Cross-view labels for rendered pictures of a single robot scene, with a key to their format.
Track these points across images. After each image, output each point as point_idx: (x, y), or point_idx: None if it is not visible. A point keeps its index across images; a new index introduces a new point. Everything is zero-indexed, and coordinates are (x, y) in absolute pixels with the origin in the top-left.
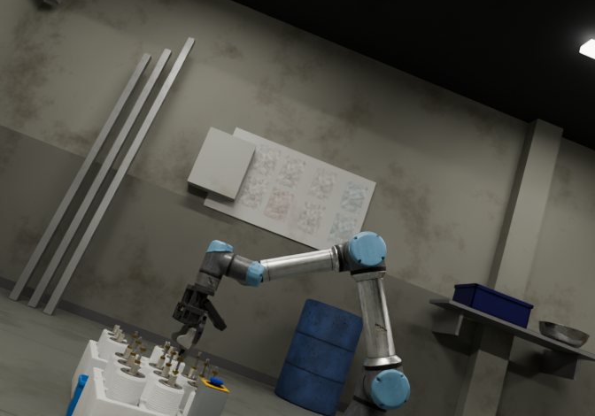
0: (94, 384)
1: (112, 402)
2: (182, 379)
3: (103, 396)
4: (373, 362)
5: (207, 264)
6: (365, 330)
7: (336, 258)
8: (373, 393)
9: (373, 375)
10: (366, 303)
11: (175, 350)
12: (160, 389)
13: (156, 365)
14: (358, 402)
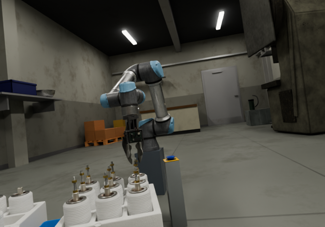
0: (114, 222)
1: (159, 208)
2: (95, 185)
3: (151, 212)
4: (166, 118)
5: (134, 99)
6: (159, 106)
7: (135, 77)
8: (171, 129)
9: (167, 123)
10: (160, 94)
11: (110, 167)
12: (145, 185)
13: (83, 191)
14: (150, 138)
